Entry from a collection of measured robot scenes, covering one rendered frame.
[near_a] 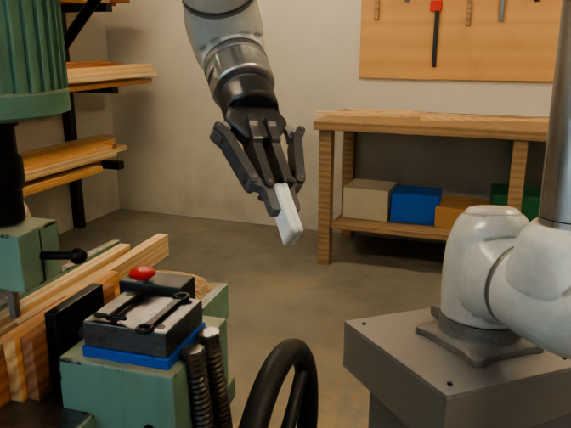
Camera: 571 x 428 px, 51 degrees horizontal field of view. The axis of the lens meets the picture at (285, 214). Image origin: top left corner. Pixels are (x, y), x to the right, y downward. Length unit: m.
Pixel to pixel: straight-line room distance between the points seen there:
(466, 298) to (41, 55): 0.82
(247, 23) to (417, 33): 3.05
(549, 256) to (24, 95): 0.75
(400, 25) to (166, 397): 3.42
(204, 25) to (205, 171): 3.64
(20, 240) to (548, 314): 0.74
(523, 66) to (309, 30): 1.32
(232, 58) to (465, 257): 0.58
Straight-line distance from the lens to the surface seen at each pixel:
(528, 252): 1.01
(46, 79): 0.70
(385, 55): 3.90
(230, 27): 0.84
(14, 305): 0.81
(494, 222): 1.14
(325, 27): 4.01
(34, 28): 0.70
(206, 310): 0.92
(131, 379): 0.65
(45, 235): 0.76
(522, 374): 1.18
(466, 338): 1.20
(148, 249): 1.05
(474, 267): 1.13
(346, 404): 2.31
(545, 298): 1.00
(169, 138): 4.55
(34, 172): 3.46
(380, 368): 1.21
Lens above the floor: 1.28
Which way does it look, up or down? 16 degrees down
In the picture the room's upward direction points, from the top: straight up
